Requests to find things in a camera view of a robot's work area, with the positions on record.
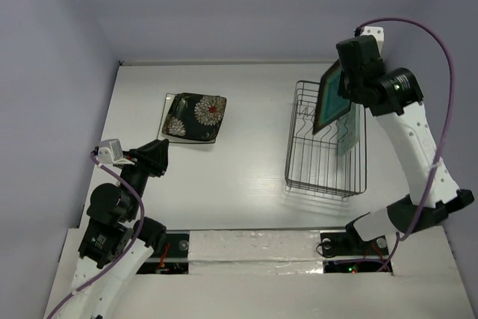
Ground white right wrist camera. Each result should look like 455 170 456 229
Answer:
354 25 385 52

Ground white square plate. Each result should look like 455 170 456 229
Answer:
157 93 216 146

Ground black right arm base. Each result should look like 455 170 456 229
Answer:
316 223 389 258

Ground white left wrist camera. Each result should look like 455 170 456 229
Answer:
91 138 136 167

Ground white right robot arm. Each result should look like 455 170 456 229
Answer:
336 35 474 253

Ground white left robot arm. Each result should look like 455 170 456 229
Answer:
58 139 170 318

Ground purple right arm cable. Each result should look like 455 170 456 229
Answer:
354 17 456 272

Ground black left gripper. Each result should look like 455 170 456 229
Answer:
117 137 170 217

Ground black floral square plate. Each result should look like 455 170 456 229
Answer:
161 117 216 143

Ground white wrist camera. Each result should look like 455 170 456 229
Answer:
91 138 136 167
354 25 385 52

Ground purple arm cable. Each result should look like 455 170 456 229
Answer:
354 17 456 272
46 152 146 319

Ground metal wire dish rack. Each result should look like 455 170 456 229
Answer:
285 81 367 198

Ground pale green glass plate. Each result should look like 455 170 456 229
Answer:
337 104 361 157

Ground white foam front block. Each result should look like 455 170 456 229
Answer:
187 230 323 276

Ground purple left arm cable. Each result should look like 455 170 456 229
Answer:
46 152 146 319

